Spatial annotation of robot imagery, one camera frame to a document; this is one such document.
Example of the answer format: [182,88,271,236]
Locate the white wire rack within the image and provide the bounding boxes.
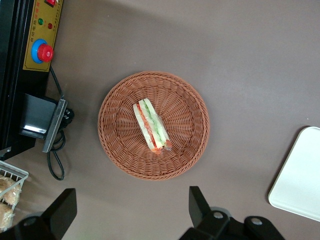
[0,159,30,210]

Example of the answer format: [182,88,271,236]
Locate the red emergency stop button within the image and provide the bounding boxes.
[30,38,55,64]

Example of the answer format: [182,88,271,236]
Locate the yellow control panel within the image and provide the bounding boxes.
[22,0,64,73]

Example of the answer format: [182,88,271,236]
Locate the triangle sandwich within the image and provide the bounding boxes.
[132,98,173,154]

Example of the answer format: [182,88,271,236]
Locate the black bracket with metal plate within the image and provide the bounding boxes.
[18,92,68,153]

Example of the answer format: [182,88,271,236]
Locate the black power cable with plug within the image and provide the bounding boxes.
[46,66,75,181]

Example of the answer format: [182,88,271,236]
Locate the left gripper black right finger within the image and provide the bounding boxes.
[179,185,286,240]

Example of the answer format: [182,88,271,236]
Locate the brown round wicker basket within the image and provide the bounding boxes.
[97,71,210,181]

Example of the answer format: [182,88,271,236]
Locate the beige plastic tray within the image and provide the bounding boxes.
[267,126,320,223]

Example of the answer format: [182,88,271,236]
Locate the bagged brown pastry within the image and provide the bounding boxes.
[0,202,15,232]
[0,174,23,206]

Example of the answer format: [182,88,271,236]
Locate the black sealing machine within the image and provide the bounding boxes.
[0,0,65,161]

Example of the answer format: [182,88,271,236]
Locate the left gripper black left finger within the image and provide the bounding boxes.
[14,188,78,240]

